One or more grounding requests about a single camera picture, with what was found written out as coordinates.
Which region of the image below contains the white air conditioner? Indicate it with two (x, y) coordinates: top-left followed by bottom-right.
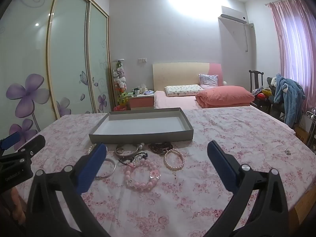
(220, 13), (247, 24)

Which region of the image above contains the beige and pink headboard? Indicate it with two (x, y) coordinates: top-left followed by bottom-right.
(152, 62), (222, 92)

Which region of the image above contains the white patterned pillow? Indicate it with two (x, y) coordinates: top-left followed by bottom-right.
(165, 85), (205, 97)

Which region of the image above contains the floral sliding door wardrobe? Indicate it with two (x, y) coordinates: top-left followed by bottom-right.
(0, 0), (116, 144)

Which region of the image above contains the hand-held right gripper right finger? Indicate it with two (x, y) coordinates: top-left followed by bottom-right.
(190, 140), (289, 237)

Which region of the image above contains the pink curtain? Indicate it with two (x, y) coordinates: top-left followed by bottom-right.
(268, 0), (313, 111)

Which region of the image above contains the pink floral tablecloth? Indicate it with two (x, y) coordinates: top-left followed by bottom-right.
(15, 107), (316, 237)

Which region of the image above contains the dark red bead bracelet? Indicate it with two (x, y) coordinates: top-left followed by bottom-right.
(148, 142), (173, 155)

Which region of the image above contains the blue garment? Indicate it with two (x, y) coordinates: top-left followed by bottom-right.
(273, 73), (307, 129)

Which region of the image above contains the curtain rod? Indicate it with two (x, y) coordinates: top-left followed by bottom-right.
(265, 0), (301, 7)

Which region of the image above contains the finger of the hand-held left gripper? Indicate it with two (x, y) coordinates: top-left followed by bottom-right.
(17, 135), (46, 159)
(0, 131), (22, 151)

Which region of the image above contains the pink nightstand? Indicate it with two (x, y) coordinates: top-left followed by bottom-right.
(128, 92), (155, 111)

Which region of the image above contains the grey cardboard box tray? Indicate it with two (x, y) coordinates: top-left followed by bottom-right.
(89, 107), (194, 144)

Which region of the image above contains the white pipe cover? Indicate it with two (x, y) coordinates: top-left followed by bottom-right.
(243, 22), (255, 53)

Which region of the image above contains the thin silver bangle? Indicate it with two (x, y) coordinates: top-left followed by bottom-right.
(95, 158), (116, 180)

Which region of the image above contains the bed with pink sheet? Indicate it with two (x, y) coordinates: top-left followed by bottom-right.
(154, 90), (258, 109)

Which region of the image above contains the purple floral pillow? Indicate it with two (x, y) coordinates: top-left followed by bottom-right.
(198, 74), (219, 89)

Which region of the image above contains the plush toy tower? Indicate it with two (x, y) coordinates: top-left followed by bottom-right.
(112, 59), (129, 108)

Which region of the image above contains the cream pearl bracelet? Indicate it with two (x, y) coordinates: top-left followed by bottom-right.
(164, 149), (185, 171)

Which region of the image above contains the dark wooden chair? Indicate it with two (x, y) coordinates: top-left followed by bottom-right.
(248, 70), (272, 114)

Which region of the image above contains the pink bead bracelet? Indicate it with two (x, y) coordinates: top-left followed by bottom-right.
(123, 158), (161, 191)

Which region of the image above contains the black bead bracelet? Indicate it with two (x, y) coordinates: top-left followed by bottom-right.
(118, 151), (149, 165)

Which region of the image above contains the folded pink quilt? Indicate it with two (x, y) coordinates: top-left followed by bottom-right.
(195, 86), (255, 108)

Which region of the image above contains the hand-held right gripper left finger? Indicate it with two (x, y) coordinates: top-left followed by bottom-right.
(25, 142), (111, 237)

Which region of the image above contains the metal rack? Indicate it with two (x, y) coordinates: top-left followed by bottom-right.
(304, 108), (316, 154)

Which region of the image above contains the wide silver cuff bangle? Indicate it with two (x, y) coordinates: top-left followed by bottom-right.
(115, 144), (139, 157)

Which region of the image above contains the person's left hand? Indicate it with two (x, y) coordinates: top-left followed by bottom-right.
(0, 187), (26, 228)

